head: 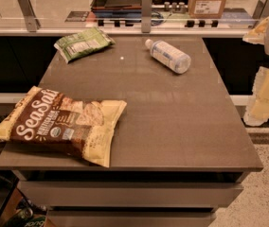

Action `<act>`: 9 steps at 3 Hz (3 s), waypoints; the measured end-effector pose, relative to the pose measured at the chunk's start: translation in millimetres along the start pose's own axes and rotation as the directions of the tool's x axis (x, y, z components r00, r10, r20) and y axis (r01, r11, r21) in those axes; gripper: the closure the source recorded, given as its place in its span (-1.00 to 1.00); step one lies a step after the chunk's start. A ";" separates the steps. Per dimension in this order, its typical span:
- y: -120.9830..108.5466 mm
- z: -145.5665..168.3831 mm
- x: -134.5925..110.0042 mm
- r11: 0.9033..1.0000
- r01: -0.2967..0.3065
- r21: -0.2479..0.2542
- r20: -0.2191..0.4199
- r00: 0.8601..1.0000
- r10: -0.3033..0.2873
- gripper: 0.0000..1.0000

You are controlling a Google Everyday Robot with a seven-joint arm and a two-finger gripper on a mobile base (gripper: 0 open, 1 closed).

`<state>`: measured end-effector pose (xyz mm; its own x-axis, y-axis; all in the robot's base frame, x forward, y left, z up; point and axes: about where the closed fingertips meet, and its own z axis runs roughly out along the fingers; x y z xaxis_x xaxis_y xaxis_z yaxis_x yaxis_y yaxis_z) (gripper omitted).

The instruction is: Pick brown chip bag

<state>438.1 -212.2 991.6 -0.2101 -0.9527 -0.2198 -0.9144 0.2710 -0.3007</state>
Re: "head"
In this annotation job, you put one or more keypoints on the grey drawer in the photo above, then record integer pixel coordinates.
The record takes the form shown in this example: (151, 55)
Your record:
(130, 219)
(130, 194)

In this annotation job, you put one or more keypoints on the middle metal glass bracket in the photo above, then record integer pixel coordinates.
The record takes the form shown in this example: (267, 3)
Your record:
(146, 16)

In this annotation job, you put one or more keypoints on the cardboard box with label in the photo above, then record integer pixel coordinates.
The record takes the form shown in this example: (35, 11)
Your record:
(206, 8)

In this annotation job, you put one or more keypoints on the green package under table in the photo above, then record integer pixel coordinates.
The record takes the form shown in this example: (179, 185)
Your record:
(26, 218)

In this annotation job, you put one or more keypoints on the lower grey drawer front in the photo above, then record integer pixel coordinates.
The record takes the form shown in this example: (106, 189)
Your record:
(130, 219)

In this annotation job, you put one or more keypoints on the upper grey drawer front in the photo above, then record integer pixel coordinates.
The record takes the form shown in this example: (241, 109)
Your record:
(130, 194)

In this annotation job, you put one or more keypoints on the brown sea salt chip bag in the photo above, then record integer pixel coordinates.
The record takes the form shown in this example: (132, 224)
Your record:
(84, 129)

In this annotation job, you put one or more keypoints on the left metal glass bracket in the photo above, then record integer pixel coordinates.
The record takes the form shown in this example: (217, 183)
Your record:
(31, 21)

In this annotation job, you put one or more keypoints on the green chip bag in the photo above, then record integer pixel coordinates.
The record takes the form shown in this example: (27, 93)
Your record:
(75, 46)

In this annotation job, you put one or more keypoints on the clear plastic water bottle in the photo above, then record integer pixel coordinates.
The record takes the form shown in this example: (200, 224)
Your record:
(175, 59)

